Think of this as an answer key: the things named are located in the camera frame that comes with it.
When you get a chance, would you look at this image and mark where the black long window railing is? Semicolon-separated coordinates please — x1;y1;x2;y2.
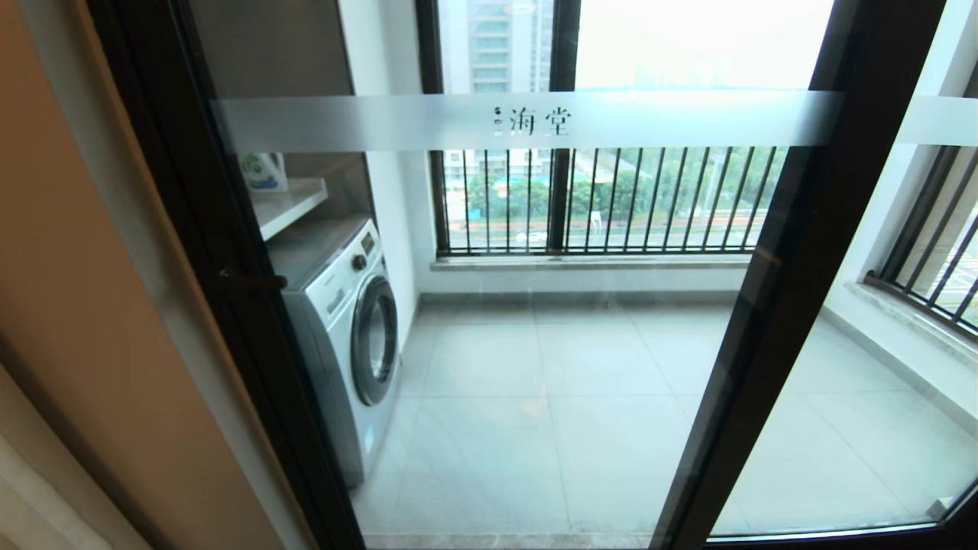
439;145;788;254

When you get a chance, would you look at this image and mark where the short grey stone window sill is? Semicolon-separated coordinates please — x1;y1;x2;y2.
844;279;978;360

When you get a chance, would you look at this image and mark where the silver front-load washing machine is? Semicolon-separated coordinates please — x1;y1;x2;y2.
267;216;403;487

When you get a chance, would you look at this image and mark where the long grey stone window sill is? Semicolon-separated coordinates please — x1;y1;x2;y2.
430;252;753;273

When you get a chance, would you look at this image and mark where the black short window railing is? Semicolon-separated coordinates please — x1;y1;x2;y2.
871;145;978;337

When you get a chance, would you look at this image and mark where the glass door with printed characters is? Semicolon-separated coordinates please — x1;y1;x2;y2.
115;0;952;550

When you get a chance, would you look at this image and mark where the black handle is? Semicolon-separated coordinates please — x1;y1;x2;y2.
220;270;289;296

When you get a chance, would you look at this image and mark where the black sliding door frame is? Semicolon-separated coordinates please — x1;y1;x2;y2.
711;0;978;550

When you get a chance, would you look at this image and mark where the white stone shelf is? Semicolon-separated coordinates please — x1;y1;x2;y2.
252;177;329;242

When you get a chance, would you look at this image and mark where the white detergent bottle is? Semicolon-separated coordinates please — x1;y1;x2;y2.
238;151;290;193

